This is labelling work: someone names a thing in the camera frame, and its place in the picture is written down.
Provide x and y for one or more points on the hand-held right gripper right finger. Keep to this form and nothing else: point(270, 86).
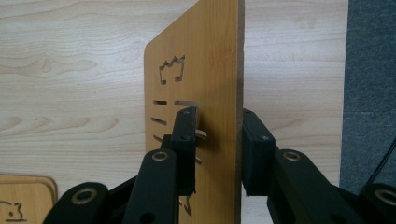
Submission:
point(299, 186)

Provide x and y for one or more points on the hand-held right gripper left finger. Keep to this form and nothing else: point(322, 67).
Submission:
point(155, 186)

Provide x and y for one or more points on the animal-cutout wooden trivet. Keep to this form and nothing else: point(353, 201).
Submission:
point(25, 199)

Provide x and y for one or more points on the crown-cutout wooden trivet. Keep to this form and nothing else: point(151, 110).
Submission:
point(214, 62)

